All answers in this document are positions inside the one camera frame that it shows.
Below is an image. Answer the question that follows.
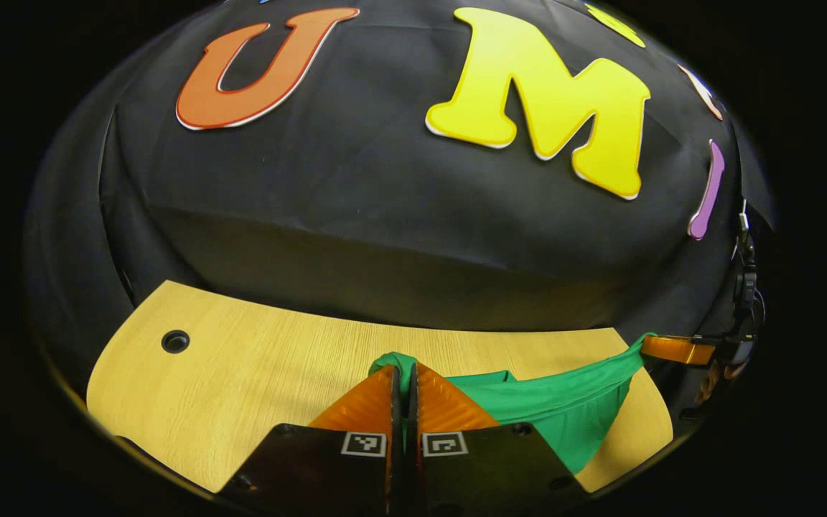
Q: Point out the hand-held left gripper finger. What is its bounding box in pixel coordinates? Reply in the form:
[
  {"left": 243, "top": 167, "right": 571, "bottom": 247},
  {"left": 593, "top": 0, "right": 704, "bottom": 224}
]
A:
[
  {"left": 406, "top": 363, "right": 590, "bottom": 517},
  {"left": 216, "top": 365, "right": 406, "bottom": 517}
]

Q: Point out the green T-shirt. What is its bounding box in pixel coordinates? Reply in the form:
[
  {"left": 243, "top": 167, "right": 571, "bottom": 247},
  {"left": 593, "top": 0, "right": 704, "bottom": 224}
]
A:
[{"left": 369, "top": 332, "right": 655, "bottom": 475}]

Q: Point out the black backdrop cloth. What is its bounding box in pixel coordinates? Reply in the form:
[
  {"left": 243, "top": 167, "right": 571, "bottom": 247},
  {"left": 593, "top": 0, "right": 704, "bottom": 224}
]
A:
[{"left": 26, "top": 0, "right": 777, "bottom": 403}]

